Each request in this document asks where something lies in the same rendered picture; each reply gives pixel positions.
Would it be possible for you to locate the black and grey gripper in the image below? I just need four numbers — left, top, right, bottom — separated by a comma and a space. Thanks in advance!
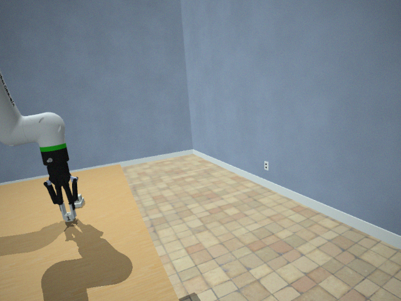
43, 162, 78, 220

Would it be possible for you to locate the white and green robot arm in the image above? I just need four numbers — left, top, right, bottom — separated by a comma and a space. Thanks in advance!
0, 70, 69, 166

